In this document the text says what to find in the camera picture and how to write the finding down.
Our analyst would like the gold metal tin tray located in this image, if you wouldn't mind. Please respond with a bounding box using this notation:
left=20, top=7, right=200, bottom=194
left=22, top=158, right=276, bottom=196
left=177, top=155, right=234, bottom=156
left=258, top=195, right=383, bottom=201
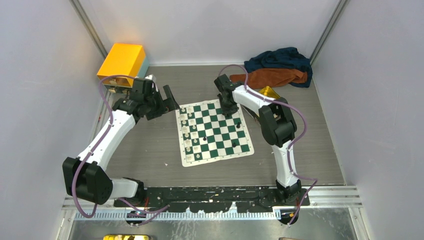
left=245, top=86, right=282, bottom=123

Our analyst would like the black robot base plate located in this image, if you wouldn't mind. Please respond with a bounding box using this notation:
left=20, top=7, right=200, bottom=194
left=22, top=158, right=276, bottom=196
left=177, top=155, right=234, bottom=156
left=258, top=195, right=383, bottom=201
left=124, top=186, right=306, bottom=214

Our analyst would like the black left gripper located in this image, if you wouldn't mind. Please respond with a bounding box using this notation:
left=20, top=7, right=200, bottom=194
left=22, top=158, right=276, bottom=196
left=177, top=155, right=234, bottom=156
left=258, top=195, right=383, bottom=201
left=144, top=85, right=180, bottom=120

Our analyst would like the orange brown cloth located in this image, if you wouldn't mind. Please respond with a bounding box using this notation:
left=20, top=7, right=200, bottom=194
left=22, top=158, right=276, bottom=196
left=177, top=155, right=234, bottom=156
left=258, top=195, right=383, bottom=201
left=247, top=68, right=308, bottom=89

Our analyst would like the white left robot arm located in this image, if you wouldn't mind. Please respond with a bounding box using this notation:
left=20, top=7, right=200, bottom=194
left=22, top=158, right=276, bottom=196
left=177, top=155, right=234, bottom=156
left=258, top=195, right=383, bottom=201
left=62, top=75, right=180, bottom=207

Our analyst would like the dark blue cloth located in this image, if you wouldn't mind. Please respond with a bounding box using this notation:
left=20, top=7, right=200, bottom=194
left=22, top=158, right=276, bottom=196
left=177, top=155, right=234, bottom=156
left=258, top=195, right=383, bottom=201
left=244, top=47, right=313, bottom=88

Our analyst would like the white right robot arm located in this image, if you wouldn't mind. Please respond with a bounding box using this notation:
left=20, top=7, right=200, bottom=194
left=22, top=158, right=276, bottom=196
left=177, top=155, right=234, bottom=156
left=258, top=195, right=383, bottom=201
left=214, top=74, right=302, bottom=206

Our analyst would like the aluminium wall rail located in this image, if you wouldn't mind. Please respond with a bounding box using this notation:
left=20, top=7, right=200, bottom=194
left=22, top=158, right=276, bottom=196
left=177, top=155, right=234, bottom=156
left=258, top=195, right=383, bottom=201
left=69, top=0, right=108, bottom=59
left=310, top=0, right=350, bottom=65

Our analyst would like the green white chess mat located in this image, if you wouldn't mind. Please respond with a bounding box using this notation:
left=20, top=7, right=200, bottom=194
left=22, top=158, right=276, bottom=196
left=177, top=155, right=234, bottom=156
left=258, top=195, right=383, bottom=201
left=175, top=99, right=255, bottom=168

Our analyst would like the yellow teal drawer box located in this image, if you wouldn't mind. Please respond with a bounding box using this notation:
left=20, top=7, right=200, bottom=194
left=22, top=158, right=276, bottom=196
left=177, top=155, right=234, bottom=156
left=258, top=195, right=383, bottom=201
left=97, top=43, right=150, bottom=94

